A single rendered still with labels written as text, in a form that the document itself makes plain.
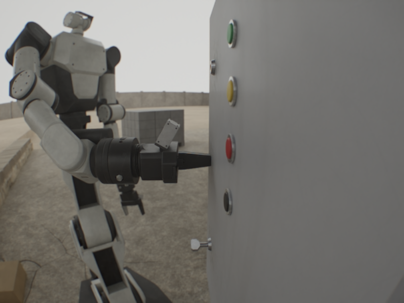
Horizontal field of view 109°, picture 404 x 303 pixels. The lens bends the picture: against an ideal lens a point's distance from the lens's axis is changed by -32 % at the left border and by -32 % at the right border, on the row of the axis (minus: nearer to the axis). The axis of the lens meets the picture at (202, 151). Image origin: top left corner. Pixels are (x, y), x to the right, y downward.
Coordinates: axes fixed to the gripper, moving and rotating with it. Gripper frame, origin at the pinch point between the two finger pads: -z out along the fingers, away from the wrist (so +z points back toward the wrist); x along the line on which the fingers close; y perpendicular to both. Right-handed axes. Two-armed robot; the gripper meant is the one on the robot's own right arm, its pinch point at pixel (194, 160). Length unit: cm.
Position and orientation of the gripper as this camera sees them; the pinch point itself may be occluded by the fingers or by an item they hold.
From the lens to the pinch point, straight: 39.6
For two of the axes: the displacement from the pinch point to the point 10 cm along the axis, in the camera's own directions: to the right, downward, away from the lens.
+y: -0.1, 9.7, 2.4
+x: -0.8, -2.4, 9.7
